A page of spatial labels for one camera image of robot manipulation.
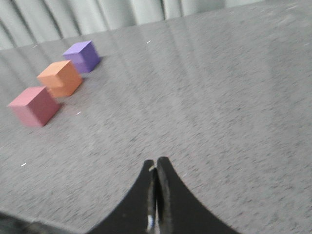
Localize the pale grey-green curtain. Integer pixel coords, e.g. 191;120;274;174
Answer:
0;0;253;50

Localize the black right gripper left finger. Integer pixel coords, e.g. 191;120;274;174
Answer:
88;159;157;234

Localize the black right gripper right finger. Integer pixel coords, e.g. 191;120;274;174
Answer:
157;157;237;234

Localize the orange foam cube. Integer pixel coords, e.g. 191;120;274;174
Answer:
37;60;83;98

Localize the purple foam cube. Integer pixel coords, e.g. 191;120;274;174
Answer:
62;40;100;73

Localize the pink foam cube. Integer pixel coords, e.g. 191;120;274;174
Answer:
8;86;60;127

